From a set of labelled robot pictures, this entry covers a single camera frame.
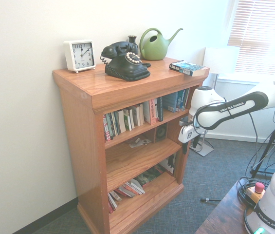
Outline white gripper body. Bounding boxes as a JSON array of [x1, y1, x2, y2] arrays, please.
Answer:
[[178, 123, 205, 144]]

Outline blue paperback book white title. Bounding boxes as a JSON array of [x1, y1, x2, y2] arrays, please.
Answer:
[[168, 60, 206, 77]]

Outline black and white cover book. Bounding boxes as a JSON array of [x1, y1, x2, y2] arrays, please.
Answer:
[[160, 153, 177, 176]]

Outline dark round speaker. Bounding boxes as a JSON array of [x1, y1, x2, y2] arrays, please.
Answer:
[[156, 123, 168, 142]]

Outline blue spine book white lettering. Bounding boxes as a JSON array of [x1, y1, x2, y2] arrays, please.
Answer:
[[176, 89, 186, 112]]

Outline teal cover book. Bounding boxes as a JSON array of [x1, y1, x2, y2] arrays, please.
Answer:
[[163, 93, 180, 113]]

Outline thin white book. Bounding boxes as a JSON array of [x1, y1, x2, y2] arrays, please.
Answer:
[[184, 87, 191, 110]]

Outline dark blue Matthew Walker book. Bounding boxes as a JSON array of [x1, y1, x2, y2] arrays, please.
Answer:
[[156, 96, 164, 122]]

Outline white Round House book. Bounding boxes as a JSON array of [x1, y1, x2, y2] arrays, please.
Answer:
[[150, 97, 158, 125]]

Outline green cover magazine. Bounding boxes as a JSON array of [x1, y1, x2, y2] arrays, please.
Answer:
[[133, 165, 165, 188]]

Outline loose paper cards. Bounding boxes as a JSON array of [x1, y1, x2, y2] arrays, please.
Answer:
[[128, 136, 152, 148]]

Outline cream paperback book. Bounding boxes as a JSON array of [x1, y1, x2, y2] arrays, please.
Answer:
[[132, 105, 142, 127], [138, 103, 146, 126]]

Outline black pen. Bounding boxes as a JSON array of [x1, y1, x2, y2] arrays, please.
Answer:
[[200, 197, 222, 203]]

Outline green spine paperback book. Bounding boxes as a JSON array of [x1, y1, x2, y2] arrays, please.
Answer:
[[123, 108, 133, 132]]

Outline white page block book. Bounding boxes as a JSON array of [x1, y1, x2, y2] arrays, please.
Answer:
[[116, 110, 127, 134]]

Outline black tripod stand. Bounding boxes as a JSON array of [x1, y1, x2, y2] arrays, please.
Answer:
[[250, 104, 275, 179]]

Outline red white leaning book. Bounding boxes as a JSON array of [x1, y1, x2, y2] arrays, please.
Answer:
[[114, 184, 138, 198], [107, 192, 118, 215]]

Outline dark green spine book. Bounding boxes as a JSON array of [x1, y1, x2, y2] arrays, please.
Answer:
[[107, 112, 118, 140]]

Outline red emergency stop button box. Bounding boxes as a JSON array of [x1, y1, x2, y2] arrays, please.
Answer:
[[246, 182, 266, 202]]

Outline white floor lamp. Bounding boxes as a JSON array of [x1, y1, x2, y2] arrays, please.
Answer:
[[189, 46, 240, 157]]

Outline red and white spine book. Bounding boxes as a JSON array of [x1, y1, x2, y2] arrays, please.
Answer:
[[103, 114, 110, 142]]

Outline green plastic watering can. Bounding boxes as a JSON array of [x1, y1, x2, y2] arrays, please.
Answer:
[[139, 27, 183, 61]]

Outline black vintage rotary telephone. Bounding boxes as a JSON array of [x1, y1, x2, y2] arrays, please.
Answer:
[[100, 41, 152, 82]]

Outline wooden bookshelf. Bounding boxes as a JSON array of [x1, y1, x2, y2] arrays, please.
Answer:
[[52, 57, 210, 234]]

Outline small dark vase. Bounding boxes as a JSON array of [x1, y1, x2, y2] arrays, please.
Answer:
[[127, 35, 139, 53]]

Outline white window blinds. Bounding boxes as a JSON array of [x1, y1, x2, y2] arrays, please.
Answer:
[[227, 0, 275, 74]]

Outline white square alarm clock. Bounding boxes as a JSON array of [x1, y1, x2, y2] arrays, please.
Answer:
[[63, 39, 96, 74]]

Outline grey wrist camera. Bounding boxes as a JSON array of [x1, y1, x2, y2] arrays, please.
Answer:
[[179, 116, 193, 127]]

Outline grey hanging cable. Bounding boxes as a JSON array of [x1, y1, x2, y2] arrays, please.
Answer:
[[248, 114, 260, 171]]

